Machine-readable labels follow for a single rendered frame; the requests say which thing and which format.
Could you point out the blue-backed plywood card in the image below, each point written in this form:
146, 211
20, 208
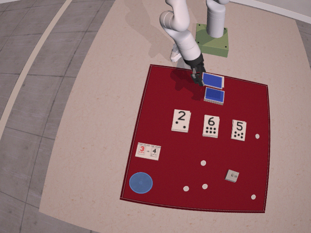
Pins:
212, 80

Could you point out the white card pile six pips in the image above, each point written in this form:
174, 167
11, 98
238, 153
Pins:
211, 126

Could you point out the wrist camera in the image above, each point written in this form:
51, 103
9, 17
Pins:
175, 54

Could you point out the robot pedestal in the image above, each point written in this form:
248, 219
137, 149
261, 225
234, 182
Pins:
213, 44

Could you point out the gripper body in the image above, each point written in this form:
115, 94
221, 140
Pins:
194, 61

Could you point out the grey block with peg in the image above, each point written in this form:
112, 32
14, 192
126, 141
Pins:
232, 175

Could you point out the white card pile two pips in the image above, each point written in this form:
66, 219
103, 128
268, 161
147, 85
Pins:
181, 126

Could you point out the blue-backed card stock pile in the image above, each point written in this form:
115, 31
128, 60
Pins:
213, 95

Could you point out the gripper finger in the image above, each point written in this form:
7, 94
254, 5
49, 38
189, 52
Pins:
196, 78
201, 69

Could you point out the white card pile five pips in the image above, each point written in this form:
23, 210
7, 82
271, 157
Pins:
238, 129

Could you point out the pale wide rule card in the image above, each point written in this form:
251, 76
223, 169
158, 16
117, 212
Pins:
148, 151

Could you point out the pale beige stone table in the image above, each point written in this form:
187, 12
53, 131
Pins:
97, 121

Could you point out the red felt mat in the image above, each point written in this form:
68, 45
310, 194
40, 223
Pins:
170, 182

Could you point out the blue flat disc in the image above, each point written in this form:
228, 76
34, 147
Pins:
141, 182

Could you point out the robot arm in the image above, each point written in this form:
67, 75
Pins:
182, 36

